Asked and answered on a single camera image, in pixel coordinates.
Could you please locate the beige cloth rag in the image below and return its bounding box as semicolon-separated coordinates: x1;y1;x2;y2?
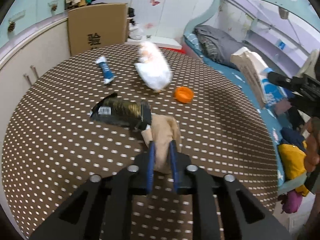
141;114;182;174

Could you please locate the person's right hand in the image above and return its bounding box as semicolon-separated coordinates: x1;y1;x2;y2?
304;118;319;172

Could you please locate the yellow garment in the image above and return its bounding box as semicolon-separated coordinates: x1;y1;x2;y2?
277;139;309;197

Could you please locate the brown polka dot tablecloth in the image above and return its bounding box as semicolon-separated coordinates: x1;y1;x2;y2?
2;45;278;237

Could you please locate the grey folded quilt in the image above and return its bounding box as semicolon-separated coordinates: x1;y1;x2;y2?
194;25;244;70

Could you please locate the black gold snack bag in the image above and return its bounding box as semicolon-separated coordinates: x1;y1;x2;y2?
90;93;152;131

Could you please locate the orange plastic cap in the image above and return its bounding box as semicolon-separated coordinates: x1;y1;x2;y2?
174;87;194;103

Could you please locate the blue patterned bed sheet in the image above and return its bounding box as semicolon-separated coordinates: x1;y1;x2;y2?
183;33;287;188

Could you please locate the blue white small wrapper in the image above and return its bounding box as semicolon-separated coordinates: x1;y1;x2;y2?
95;56;115;85

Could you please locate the white tissue pack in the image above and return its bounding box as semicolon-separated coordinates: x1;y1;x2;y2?
135;41;173;92

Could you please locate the brown cardboard box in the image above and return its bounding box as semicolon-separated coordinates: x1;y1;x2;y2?
67;3;127;56

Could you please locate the mint green drawer cabinet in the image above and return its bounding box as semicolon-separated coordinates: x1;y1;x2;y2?
1;0;65;46

